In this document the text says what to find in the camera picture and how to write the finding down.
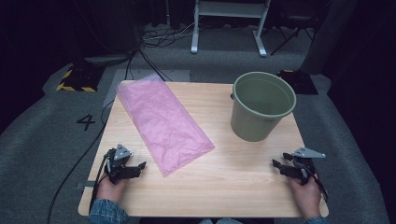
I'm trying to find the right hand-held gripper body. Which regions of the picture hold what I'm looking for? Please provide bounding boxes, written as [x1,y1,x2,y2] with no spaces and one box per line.
[291,146,327,187]

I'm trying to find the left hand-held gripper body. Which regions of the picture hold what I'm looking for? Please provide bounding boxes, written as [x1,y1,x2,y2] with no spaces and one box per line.
[105,143,133,186]

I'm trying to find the pink plastic bag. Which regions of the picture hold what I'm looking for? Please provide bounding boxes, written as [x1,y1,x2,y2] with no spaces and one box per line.
[116,73,216,178]

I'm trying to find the green plastic bucket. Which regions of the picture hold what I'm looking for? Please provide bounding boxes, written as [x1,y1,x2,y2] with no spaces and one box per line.
[230,71,297,143]

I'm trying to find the person's left hand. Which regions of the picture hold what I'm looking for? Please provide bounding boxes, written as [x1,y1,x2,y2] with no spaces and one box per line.
[95,176,129,203]

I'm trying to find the person's right hand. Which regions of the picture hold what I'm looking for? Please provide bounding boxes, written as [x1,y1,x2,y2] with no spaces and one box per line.
[287,175,322,220]

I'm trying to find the yellow black striped stand base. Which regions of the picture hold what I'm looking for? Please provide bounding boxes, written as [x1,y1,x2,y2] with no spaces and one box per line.
[55,64,106,93]
[276,69,319,95]

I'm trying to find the person's legs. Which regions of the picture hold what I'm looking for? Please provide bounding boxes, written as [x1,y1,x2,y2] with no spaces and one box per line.
[199,217,245,224]

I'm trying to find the black tripod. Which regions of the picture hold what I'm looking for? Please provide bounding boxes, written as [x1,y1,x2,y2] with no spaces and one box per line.
[269,17,315,57]

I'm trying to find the grey curtain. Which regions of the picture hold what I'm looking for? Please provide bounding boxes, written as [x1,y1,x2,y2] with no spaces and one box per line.
[299,0,359,76]

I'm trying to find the right hand-held gripper black cable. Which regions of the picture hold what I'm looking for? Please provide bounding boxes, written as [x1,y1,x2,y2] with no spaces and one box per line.
[306,167,330,202]

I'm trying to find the hand-held gripper black cable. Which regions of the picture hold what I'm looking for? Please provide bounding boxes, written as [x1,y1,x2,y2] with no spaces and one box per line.
[306,167,330,202]
[88,150,110,216]

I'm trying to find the left hand-held gripper black cable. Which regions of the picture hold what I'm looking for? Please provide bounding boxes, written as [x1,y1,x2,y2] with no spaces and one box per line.
[88,150,110,216]

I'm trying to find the long black floor cable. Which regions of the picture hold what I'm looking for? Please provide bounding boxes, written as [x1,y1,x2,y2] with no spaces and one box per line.
[46,98,116,224]

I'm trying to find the thin black floor cable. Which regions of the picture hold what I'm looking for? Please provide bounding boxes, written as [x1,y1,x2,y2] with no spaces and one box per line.
[137,48,173,83]

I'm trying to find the bundle of floor cables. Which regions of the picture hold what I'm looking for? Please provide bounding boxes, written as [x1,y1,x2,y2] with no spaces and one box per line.
[140,21,201,49]

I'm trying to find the white metal stand frame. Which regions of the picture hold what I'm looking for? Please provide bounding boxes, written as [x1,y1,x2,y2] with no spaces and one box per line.
[190,0,272,58]

